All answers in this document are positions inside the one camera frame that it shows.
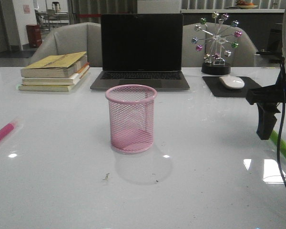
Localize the pink mesh pen holder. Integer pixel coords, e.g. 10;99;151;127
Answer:
105;84;157;154

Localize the fruit bowl on counter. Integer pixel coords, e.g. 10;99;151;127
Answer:
235;0;257;9

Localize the white computer mouse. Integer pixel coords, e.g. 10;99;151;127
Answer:
219;75;245;89

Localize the right grey armchair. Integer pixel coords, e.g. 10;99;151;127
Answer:
182;22;257;67

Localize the dark grey laptop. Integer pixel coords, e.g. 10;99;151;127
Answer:
90;13;190;91

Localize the red bin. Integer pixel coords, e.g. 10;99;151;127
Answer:
26;24;42;48

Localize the bottom green-edged book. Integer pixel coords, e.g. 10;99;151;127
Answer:
18;73;87;92

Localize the black mouse pad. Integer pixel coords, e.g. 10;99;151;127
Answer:
202;76;261;98

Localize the left grey armchair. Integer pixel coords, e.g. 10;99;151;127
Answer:
30;22;102;67

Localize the grey armchair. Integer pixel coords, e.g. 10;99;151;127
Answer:
182;22;257;67
30;22;102;67

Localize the top yellow book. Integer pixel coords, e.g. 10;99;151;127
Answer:
20;52;88;78

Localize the green highlighter pen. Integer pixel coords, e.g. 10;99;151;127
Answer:
270;130;286;159

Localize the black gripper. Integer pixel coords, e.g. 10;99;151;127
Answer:
246;68;286;140

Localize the pink highlighter pen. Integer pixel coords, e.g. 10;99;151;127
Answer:
0;119;18;141

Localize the ferris wheel desk ornament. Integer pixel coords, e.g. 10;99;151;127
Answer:
191;11;243;75

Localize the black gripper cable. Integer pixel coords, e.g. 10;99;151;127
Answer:
276;62;286;210

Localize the middle cream book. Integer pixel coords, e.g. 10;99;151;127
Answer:
22;65;90;85

